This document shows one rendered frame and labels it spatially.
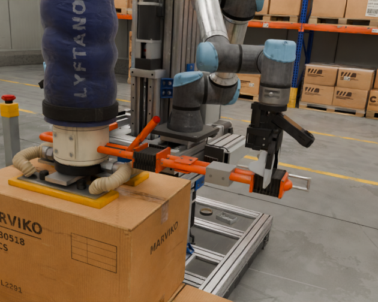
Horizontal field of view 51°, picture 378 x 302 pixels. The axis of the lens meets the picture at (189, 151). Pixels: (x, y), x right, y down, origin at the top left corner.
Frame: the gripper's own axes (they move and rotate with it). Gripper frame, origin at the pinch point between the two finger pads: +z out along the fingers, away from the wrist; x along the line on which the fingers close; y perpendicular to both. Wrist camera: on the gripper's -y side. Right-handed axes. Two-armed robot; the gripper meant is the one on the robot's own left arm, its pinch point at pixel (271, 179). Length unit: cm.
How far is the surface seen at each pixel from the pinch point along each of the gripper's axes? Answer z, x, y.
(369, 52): -6, -836, -31
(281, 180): -1.9, 3.9, -3.0
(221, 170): -1.1, 3.4, 12.9
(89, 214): 13.1, 18.7, 44.2
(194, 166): -0.6, 2.9, 20.7
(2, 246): 31, 21, 75
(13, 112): 12, -55, 147
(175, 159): -0.2, -0.7, 28.1
